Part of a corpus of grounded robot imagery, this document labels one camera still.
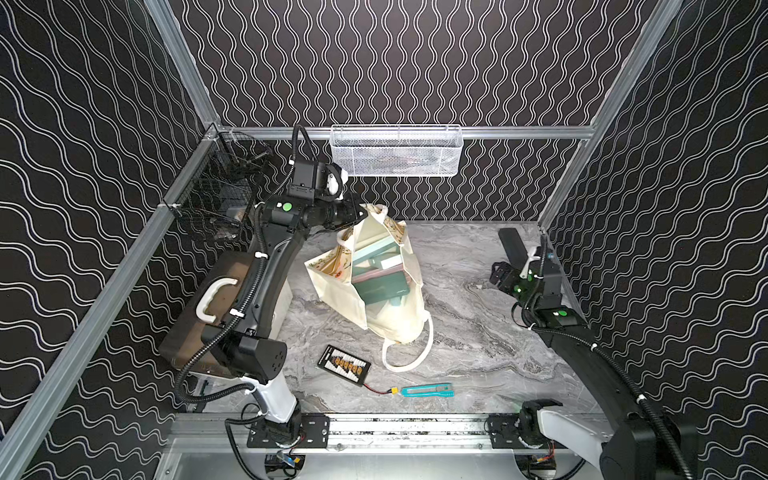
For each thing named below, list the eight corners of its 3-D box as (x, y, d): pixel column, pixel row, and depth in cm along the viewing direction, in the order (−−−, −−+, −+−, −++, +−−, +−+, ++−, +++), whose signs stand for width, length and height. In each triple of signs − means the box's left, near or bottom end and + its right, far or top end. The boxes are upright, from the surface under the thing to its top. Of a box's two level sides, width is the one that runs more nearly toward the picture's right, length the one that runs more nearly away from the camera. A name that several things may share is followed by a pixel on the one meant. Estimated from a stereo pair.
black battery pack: (318, 366, 87) (316, 363, 85) (329, 347, 91) (327, 343, 89) (362, 387, 84) (362, 384, 82) (372, 365, 87) (372, 363, 85)
